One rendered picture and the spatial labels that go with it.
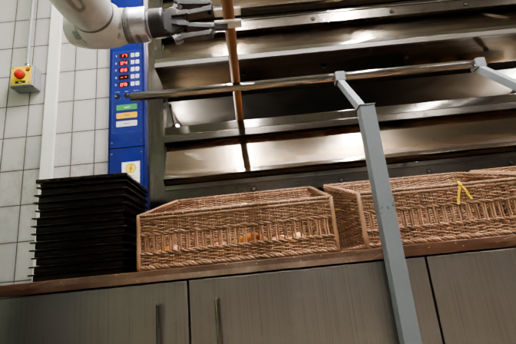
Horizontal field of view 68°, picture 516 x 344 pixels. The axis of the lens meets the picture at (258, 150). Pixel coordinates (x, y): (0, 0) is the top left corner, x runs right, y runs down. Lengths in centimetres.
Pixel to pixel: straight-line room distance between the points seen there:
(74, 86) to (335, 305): 146
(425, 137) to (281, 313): 105
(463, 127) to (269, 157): 85
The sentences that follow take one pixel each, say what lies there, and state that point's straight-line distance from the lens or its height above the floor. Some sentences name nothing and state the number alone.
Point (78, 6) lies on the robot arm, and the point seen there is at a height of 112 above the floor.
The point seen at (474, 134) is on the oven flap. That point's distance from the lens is 187.
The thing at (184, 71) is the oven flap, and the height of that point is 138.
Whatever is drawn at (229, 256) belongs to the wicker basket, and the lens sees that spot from 107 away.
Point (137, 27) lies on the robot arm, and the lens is 105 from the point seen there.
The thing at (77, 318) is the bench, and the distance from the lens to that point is 113.
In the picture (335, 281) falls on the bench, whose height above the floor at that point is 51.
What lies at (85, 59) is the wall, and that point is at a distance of 199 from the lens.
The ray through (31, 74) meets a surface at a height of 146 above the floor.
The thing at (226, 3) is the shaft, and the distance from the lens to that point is 99.
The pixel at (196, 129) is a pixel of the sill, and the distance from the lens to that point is 169.
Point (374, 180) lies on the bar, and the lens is 102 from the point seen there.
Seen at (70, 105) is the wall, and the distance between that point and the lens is 192.
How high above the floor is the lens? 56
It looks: 17 degrees up
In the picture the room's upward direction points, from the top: 6 degrees counter-clockwise
